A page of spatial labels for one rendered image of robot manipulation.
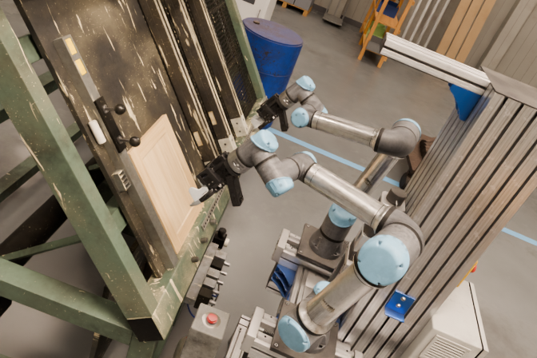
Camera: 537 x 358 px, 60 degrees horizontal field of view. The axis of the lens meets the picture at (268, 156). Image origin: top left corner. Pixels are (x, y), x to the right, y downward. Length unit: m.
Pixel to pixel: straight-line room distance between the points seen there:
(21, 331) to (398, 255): 2.11
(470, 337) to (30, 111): 1.59
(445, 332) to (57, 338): 1.91
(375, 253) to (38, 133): 0.99
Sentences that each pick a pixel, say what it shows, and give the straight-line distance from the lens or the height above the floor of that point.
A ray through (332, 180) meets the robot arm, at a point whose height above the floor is 1.63.
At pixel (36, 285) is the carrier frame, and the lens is 1.97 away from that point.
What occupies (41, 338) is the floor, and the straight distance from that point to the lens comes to 2.79.
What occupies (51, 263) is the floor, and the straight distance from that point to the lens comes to 3.10.
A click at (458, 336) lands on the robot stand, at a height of 1.23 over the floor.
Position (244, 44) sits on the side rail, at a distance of 3.39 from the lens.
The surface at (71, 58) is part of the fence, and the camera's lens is 1.64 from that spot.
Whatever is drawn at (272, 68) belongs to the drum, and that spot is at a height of 0.73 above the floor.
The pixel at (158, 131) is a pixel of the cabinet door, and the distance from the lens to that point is 2.02.
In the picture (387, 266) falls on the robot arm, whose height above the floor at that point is 1.62.
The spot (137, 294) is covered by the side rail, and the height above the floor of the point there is 0.99.
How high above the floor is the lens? 2.31
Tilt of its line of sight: 30 degrees down
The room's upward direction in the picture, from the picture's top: 22 degrees clockwise
